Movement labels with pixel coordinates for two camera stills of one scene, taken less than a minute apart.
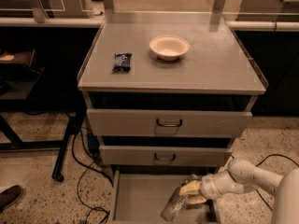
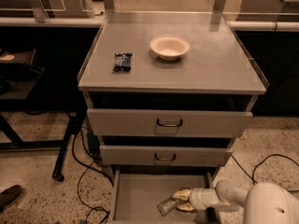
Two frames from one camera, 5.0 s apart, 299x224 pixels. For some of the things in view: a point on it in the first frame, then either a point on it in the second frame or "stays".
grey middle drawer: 163,156 stays
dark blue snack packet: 122,62 stays
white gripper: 206,186 to 198,199
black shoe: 9,196 stays
